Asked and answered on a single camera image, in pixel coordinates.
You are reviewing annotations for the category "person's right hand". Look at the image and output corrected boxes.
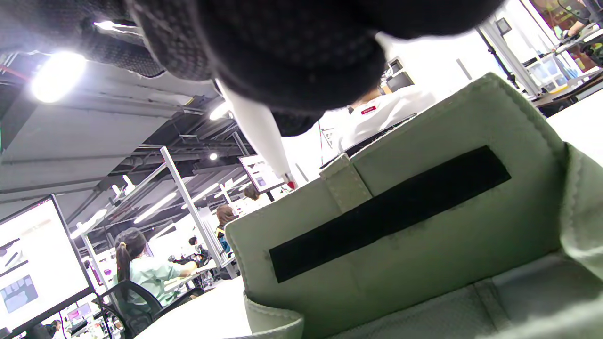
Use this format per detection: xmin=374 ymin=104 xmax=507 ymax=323
xmin=0 ymin=0 xmax=505 ymax=137

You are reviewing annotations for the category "white twist pen red cap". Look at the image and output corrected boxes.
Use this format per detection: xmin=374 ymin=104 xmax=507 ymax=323
xmin=214 ymin=79 xmax=297 ymax=190

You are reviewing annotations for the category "green fabric pencil pouch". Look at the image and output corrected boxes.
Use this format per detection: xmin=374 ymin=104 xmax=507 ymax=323
xmin=225 ymin=72 xmax=603 ymax=339

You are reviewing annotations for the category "display screen on stand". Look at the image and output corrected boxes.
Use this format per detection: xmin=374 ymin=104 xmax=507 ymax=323
xmin=238 ymin=154 xmax=285 ymax=194

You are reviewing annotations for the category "clear storage box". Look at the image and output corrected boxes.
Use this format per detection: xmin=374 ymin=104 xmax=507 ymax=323
xmin=528 ymin=54 xmax=568 ymax=92

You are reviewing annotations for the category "black office chair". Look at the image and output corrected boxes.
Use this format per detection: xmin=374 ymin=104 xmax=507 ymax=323
xmin=92 ymin=280 xmax=205 ymax=339

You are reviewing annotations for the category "computer monitor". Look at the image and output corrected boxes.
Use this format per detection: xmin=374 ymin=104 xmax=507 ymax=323
xmin=0 ymin=194 xmax=96 ymax=339

